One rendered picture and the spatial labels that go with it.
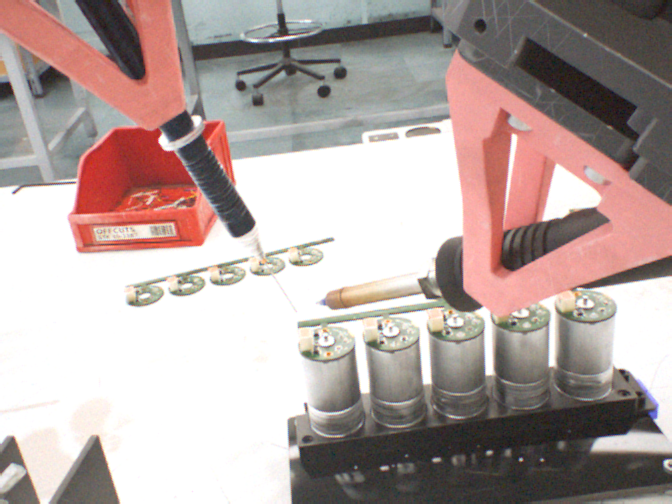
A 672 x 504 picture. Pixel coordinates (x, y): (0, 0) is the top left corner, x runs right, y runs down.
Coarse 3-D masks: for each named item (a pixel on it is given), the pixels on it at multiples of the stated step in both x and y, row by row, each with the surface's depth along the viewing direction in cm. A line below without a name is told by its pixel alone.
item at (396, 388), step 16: (384, 336) 32; (368, 352) 32; (384, 352) 31; (400, 352) 31; (416, 352) 32; (368, 368) 32; (384, 368) 32; (400, 368) 31; (416, 368) 32; (384, 384) 32; (400, 384) 32; (416, 384) 32; (384, 400) 32; (400, 400) 32; (416, 400) 33; (384, 416) 33; (400, 416) 33; (416, 416) 33
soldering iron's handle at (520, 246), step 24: (576, 216) 20; (600, 216) 20; (456, 240) 24; (504, 240) 22; (528, 240) 21; (552, 240) 21; (456, 264) 23; (504, 264) 22; (648, 264) 19; (456, 288) 23; (576, 288) 21
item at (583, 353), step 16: (592, 304) 32; (560, 320) 32; (608, 320) 31; (560, 336) 33; (576, 336) 32; (592, 336) 32; (608, 336) 32; (560, 352) 33; (576, 352) 32; (592, 352) 32; (608, 352) 32; (560, 368) 33; (576, 368) 33; (592, 368) 32; (608, 368) 33; (560, 384) 34; (576, 384) 33; (592, 384) 33; (608, 384) 33; (592, 400) 33
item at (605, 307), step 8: (576, 296) 33; (584, 296) 33; (592, 296) 33; (600, 296) 33; (608, 296) 33; (600, 304) 32; (608, 304) 32; (616, 304) 32; (560, 312) 32; (576, 312) 32; (584, 312) 32; (592, 312) 32; (600, 312) 32; (608, 312) 32; (616, 312) 32; (576, 320) 31; (584, 320) 31; (592, 320) 31; (600, 320) 31
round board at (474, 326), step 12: (444, 312) 33; (456, 312) 33; (468, 312) 33; (444, 324) 32; (468, 324) 32; (480, 324) 32; (432, 336) 32; (444, 336) 31; (456, 336) 31; (468, 336) 31
